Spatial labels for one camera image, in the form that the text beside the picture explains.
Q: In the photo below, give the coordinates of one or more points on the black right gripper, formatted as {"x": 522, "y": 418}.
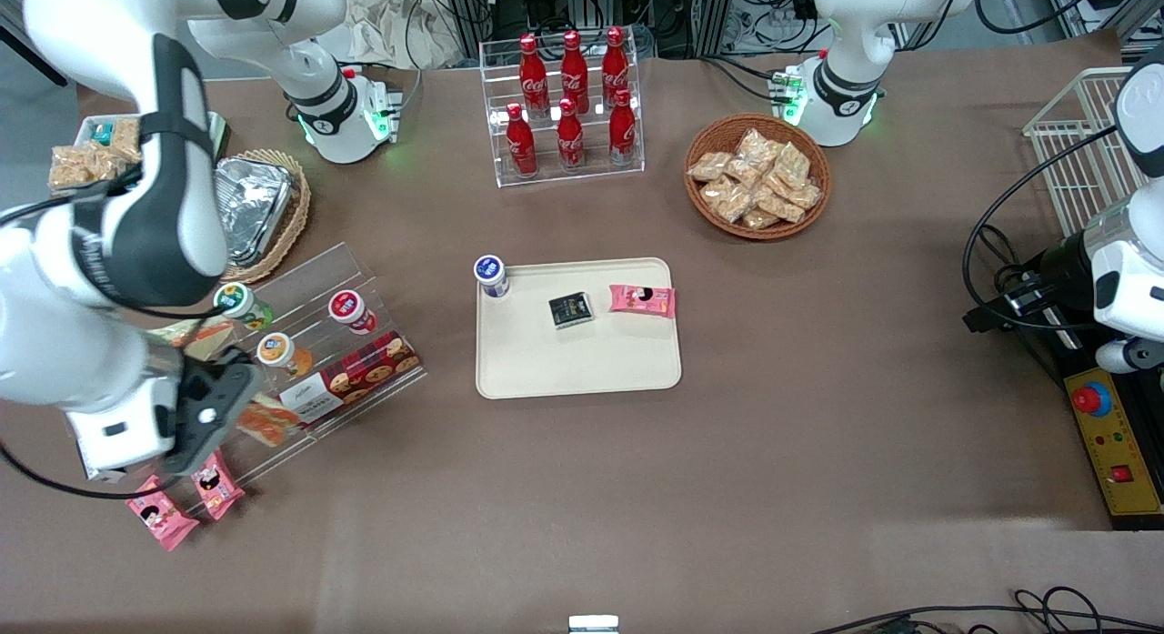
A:
{"x": 231, "y": 356}

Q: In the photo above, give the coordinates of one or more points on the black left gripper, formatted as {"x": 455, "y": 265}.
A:
{"x": 1060, "y": 272}

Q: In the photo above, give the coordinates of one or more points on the triangle sandwich orange filling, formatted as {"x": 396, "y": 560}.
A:
{"x": 271, "y": 422}

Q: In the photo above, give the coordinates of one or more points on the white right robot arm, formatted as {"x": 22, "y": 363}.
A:
{"x": 136, "y": 206}

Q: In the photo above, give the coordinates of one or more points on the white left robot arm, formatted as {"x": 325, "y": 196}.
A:
{"x": 846, "y": 88}

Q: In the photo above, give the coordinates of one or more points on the wrapped triangle sandwich pale bread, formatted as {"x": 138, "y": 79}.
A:
{"x": 211, "y": 338}

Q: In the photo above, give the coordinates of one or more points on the white rectangular snack tray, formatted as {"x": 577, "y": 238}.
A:
{"x": 218, "y": 129}

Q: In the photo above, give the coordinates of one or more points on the beige plastic tray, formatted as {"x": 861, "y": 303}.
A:
{"x": 582, "y": 361}

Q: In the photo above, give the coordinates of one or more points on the pink snack packet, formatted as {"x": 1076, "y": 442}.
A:
{"x": 161, "y": 518}
{"x": 218, "y": 488}
{"x": 642, "y": 299}

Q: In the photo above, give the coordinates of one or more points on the orange lid drink cup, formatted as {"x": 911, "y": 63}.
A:
{"x": 280, "y": 352}

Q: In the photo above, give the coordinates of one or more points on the green lid drink cup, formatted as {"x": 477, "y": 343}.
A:
{"x": 241, "y": 306}

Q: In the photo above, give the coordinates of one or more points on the red plaid cookie box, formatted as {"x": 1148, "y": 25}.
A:
{"x": 364, "y": 375}

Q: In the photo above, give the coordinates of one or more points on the red lid drink cup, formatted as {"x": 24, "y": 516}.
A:
{"x": 350, "y": 309}

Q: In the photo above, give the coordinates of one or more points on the clear acrylic stepped shelf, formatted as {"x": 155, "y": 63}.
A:
{"x": 318, "y": 270}

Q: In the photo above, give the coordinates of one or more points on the yellow emergency stop box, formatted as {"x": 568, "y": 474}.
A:
{"x": 1114, "y": 452}

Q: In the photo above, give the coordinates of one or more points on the silver foil container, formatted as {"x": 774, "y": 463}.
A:
{"x": 255, "y": 206}

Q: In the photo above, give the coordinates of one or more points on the oval light wicker basket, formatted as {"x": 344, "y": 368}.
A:
{"x": 296, "y": 206}

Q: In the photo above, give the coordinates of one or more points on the clear bag crispy snack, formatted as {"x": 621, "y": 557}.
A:
{"x": 744, "y": 172}
{"x": 73, "y": 166}
{"x": 780, "y": 206}
{"x": 125, "y": 138}
{"x": 757, "y": 147}
{"x": 791, "y": 166}
{"x": 727, "y": 200}
{"x": 709, "y": 166}
{"x": 109, "y": 167}
{"x": 760, "y": 218}
{"x": 805, "y": 196}

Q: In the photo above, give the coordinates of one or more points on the teal snack packet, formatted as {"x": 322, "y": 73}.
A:
{"x": 102, "y": 134}

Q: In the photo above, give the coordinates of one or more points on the blue lid yogurt cup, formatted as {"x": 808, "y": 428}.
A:
{"x": 491, "y": 275}

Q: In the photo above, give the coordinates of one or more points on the round brown wicker basket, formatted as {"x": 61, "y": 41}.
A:
{"x": 705, "y": 138}

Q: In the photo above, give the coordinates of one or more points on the black snack packet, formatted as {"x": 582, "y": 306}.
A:
{"x": 570, "y": 309}

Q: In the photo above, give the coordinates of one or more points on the red cola bottle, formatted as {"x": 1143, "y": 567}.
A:
{"x": 615, "y": 63}
{"x": 622, "y": 129}
{"x": 574, "y": 65}
{"x": 570, "y": 138}
{"x": 521, "y": 143}
{"x": 533, "y": 70}

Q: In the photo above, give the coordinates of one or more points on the crumpled beige paper bag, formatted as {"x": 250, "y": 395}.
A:
{"x": 391, "y": 29}

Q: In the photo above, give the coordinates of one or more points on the clear acrylic bottle rack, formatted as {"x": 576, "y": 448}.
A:
{"x": 591, "y": 175}

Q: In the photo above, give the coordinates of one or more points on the aluminium frame rack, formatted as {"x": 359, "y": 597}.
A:
{"x": 473, "y": 6}

